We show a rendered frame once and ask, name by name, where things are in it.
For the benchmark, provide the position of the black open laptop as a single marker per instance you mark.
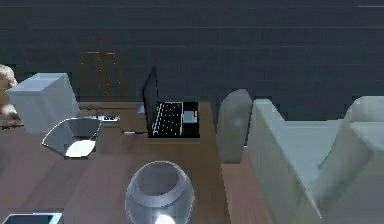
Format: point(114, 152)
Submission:
point(166, 120)

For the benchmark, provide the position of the dark thin pen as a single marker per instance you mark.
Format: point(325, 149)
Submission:
point(134, 132)

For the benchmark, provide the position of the small flat remote control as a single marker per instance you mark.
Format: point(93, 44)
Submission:
point(107, 118)

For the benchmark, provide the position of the brown wooden chair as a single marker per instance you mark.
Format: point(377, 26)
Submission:
point(103, 75)

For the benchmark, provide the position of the brown wooden table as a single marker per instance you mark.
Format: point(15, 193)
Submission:
point(100, 173)

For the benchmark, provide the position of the pale grey sofa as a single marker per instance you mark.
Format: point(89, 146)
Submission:
point(300, 156)

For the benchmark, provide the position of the pale grey box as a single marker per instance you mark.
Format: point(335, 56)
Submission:
point(43, 101)

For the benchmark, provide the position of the beige plush figure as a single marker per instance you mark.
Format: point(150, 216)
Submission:
point(6, 93)

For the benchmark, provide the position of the blue-edged flat tablet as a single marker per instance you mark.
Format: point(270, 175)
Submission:
point(31, 218)

